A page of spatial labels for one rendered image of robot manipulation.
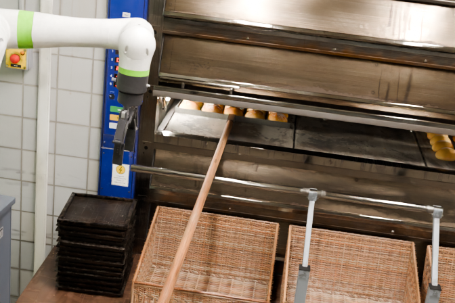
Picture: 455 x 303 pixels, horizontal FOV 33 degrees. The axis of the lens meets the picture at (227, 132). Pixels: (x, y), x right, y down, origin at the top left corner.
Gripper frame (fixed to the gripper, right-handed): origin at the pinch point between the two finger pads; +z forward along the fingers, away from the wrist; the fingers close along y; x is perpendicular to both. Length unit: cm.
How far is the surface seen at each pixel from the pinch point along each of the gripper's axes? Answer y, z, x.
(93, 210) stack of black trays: -72, 56, -26
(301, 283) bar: -40, 52, 64
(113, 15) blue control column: -92, -23, -32
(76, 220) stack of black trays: -58, 55, -29
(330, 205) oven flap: -99, 43, 72
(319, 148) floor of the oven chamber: -109, 22, 63
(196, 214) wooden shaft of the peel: -20.0, 24.2, 23.1
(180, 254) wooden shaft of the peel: 9.1, 25.1, 23.4
